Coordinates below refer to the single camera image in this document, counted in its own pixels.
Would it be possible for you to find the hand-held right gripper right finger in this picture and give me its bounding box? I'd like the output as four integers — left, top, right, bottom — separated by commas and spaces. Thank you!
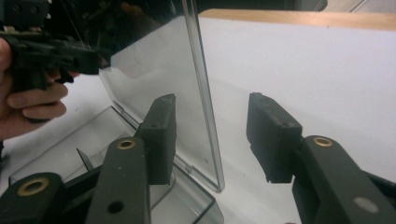
246, 91, 396, 224

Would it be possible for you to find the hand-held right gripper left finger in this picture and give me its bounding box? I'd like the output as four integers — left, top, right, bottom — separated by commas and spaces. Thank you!
84, 92, 177, 224

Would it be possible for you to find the clear plastic compartment box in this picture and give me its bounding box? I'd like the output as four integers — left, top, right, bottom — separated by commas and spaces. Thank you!
7, 0, 226, 224

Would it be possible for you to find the white table board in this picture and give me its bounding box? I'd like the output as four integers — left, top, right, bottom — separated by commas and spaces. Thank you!
0, 15, 396, 224

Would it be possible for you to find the wooden table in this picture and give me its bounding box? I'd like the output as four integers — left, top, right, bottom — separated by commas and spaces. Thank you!
199, 8, 396, 32

